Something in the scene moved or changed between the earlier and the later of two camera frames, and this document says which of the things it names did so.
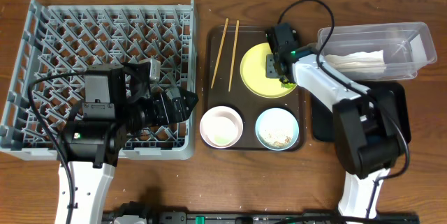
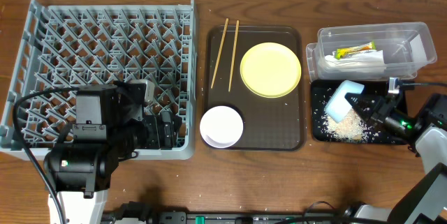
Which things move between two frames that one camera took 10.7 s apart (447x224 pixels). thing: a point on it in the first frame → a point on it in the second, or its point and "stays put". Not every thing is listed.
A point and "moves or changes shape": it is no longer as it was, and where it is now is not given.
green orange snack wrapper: x=288 y=85 → x=341 y=52
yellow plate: x=253 y=73 stays put
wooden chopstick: x=226 y=21 stays put
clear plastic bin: x=378 y=52 stays put
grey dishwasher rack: x=66 y=35 stays put
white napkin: x=362 y=61 stays put
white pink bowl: x=221 y=127 stays put
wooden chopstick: x=234 y=56 stays put
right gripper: x=269 y=71 → x=379 y=109
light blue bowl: x=276 y=129 moves or changes shape
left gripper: x=159 y=100 → x=167 y=135
